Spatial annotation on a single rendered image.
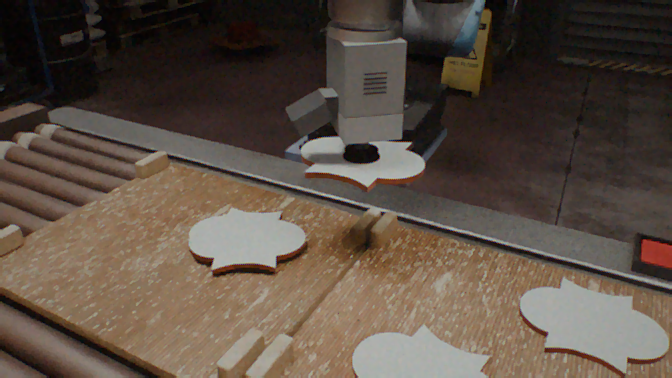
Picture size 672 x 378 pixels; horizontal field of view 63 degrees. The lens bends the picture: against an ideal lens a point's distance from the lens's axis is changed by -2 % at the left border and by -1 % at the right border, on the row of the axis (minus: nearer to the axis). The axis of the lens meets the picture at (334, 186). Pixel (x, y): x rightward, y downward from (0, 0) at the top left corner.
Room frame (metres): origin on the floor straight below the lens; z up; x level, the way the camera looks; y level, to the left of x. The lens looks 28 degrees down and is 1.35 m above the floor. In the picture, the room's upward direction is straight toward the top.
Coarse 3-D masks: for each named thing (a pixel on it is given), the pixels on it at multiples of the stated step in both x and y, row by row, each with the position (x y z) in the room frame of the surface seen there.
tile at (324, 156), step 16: (320, 144) 0.61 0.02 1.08; (336, 144) 0.61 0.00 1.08; (384, 144) 0.61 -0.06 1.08; (400, 144) 0.61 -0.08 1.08; (304, 160) 0.57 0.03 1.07; (320, 160) 0.56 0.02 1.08; (336, 160) 0.56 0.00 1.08; (384, 160) 0.56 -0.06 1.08; (400, 160) 0.56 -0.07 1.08; (416, 160) 0.56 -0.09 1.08; (320, 176) 0.54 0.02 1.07; (336, 176) 0.53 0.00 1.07; (352, 176) 0.52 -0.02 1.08; (368, 176) 0.52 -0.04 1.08; (384, 176) 0.52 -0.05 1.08; (400, 176) 0.52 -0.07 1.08; (416, 176) 0.53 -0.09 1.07
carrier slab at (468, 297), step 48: (432, 240) 0.61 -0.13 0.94; (336, 288) 0.51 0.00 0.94; (384, 288) 0.51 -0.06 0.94; (432, 288) 0.51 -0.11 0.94; (480, 288) 0.51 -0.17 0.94; (528, 288) 0.51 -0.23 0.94; (624, 288) 0.51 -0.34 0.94; (336, 336) 0.43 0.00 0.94; (480, 336) 0.43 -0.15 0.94; (528, 336) 0.43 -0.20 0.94
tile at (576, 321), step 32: (544, 288) 0.50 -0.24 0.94; (576, 288) 0.50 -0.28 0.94; (544, 320) 0.45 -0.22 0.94; (576, 320) 0.45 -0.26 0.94; (608, 320) 0.45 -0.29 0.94; (640, 320) 0.45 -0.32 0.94; (544, 352) 0.41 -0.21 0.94; (576, 352) 0.40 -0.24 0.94; (608, 352) 0.40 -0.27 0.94; (640, 352) 0.40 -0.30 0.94
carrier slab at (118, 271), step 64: (128, 192) 0.74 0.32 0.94; (192, 192) 0.74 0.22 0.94; (256, 192) 0.74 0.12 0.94; (0, 256) 0.57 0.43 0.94; (64, 256) 0.57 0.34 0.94; (128, 256) 0.58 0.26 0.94; (192, 256) 0.58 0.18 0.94; (320, 256) 0.58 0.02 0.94; (64, 320) 0.46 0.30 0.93; (128, 320) 0.46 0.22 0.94; (192, 320) 0.46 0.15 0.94; (256, 320) 0.46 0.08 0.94
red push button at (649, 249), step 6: (642, 240) 0.62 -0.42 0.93; (648, 240) 0.62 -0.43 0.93; (642, 246) 0.61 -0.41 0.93; (648, 246) 0.61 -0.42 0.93; (654, 246) 0.61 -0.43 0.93; (660, 246) 0.61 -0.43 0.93; (666, 246) 0.61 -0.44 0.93; (642, 252) 0.59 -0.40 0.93; (648, 252) 0.59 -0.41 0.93; (654, 252) 0.59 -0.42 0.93; (660, 252) 0.59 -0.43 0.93; (666, 252) 0.59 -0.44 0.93; (642, 258) 0.58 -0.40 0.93; (648, 258) 0.58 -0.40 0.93; (654, 258) 0.58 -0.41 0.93; (660, 258) 0.58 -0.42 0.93; (666, 258) 0.58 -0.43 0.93; (660, 264) 0.57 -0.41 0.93; (666, 264) 0.57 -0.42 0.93
